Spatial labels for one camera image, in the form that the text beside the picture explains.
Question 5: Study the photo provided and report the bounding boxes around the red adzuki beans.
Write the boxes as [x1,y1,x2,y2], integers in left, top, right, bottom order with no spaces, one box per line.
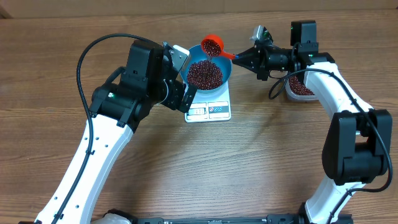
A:
[187,39,299,90]

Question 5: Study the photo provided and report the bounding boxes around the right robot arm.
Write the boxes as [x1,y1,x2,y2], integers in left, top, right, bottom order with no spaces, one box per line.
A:
[232,21,393,223]

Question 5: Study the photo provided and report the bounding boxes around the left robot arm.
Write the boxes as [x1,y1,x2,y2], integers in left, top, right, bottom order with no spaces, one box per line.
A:
[34,40,197,223]

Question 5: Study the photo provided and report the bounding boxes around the white digital kitchen scale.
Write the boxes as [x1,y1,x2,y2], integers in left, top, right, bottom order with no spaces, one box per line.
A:
[185,82,231,123]

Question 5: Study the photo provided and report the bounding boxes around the clear plastic container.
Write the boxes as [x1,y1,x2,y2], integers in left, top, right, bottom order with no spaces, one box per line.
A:
[285,76,318,102]

